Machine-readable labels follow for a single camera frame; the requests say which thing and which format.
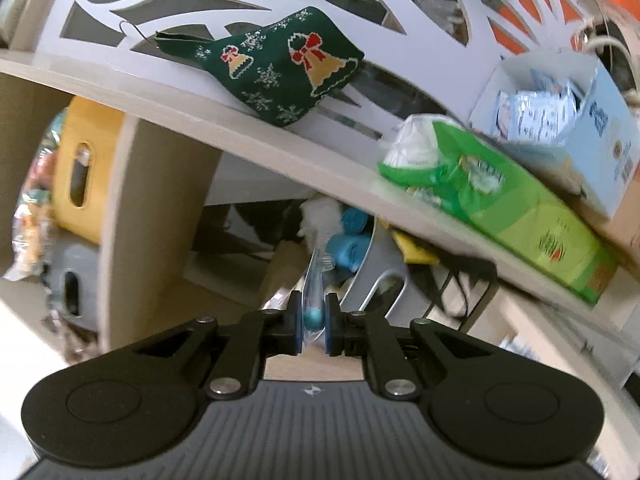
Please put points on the large grey plastic bin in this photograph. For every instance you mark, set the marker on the large grey plastic bin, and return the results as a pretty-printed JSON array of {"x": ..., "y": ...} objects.
[{"x": 370, "y": 270}]

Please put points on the white cut-out panel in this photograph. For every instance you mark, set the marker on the white cut-out panel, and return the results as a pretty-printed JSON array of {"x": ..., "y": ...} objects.
[{"x": 430, "y": 20}]

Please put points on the pale green round object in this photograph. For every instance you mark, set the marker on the pale green round object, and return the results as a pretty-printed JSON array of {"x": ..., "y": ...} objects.
[{"x": 12, "y": 10}]

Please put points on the yellow black tote bag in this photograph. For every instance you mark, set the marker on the yellow black tote bag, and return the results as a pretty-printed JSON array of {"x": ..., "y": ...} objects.
[{"x": 415, "y": 252}]

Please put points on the blue bag roll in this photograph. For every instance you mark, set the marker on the blue bag roll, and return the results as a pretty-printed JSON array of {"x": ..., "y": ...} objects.
[
  {"x": 347, "y": 252},
  {"x": 357, "y": 220}
]

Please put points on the crinkled plastic packets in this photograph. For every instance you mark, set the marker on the crinkled plastic packets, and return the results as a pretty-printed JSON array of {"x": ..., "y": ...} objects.
[{"x": 30, "y": 230}]

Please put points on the beige twine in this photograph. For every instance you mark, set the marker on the beige twine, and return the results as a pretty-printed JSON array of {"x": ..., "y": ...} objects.
[{"x": 600, "y": 42}]

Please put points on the beige wooden shelf unit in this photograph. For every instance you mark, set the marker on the beige wooden shelf unit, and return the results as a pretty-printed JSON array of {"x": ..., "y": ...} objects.
[{"x": 155, "y": 220}]

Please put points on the pile of white sachets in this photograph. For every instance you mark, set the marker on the pile of white sachets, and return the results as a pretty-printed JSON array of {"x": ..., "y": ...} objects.
[{"x": 535, "y": 110}]

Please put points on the yellow plastic bin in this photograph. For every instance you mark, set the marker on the yellow plastic bin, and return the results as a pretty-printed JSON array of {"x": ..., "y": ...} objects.
[{"x": 100, "y": 160}]

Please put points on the small grey plastic bin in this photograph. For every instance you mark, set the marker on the small grey plastic bin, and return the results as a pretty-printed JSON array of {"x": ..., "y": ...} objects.
[{"x": 82, "y": 280}]

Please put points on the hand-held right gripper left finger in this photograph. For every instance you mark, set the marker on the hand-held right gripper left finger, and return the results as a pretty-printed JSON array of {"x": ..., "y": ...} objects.
[{"x": 299, "y": 325}]

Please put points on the white fluffy item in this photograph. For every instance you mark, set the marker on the white fluffy item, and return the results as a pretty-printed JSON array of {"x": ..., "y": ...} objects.
[{"x": 320, "y": 215}]

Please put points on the green bell-print Christmas stocking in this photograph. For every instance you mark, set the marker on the green bell-print Christmas stocking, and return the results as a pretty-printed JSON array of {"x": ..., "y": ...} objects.
[{"x": 280, "y": 70}]

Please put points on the green tissue pack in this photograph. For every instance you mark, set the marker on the green tissue pack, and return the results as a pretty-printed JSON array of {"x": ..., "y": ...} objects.
[{"x": 525, "y": 210}]

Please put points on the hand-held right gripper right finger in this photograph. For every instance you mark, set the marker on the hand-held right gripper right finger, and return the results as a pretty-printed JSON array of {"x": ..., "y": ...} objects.
[{"x": 328, "y": 325}]

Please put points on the toothbrush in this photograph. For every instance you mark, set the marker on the toothbrush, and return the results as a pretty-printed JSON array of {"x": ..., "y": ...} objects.
[{"x": 314, "y": 310}]

